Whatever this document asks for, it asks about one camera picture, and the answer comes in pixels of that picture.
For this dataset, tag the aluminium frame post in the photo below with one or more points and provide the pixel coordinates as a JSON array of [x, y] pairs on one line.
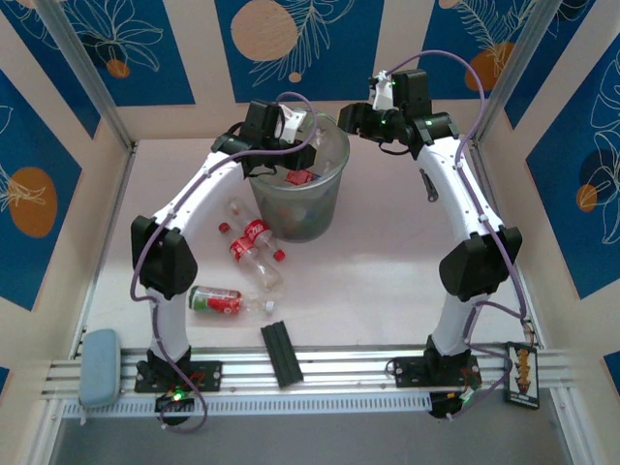
[[513, 72], [92, 82]]

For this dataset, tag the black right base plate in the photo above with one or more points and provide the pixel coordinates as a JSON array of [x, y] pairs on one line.
[[407, 373]]

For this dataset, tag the light blue zip case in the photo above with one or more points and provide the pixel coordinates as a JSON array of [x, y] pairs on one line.
[[99, 368]]

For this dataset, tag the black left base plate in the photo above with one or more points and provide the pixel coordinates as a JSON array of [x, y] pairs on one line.
[[210, 375]]

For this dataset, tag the left controller board with LED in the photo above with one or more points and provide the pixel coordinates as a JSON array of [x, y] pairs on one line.
[[174, 399]]

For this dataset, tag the black ribbed rail piece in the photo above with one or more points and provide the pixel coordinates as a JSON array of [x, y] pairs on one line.
[[282, 353]]

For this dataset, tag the clear bottle green red label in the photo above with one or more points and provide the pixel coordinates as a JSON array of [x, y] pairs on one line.
[[218, 300]]

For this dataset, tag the translucent grey plastic bin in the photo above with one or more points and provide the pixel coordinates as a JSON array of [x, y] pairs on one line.
[[290, 213]]

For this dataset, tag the aluminium side rail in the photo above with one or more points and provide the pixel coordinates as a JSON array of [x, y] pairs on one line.
[[104, 252]]

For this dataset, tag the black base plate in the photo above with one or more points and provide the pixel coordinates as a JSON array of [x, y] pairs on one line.
[[210, 375], [407, 373]]

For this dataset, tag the right controller board with LED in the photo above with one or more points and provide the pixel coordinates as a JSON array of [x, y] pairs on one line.
[[443, 404]]

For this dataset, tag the clear bottle white printed label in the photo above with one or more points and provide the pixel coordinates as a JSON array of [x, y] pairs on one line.
[[323, 145]]

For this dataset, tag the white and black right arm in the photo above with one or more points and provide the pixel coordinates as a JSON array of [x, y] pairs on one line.
[[455, 194]]

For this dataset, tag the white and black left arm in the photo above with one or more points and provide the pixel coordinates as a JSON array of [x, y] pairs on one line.
[[194, 194]]

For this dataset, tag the controller board with led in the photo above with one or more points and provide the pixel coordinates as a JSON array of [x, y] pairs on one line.
[[174, 399], [443, 404]]

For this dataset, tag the black board orange print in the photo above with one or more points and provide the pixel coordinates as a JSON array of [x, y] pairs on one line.
[[522, 375]]

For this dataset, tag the aluminium mounting rail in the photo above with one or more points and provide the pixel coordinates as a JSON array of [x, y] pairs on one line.
[[339, 368]]

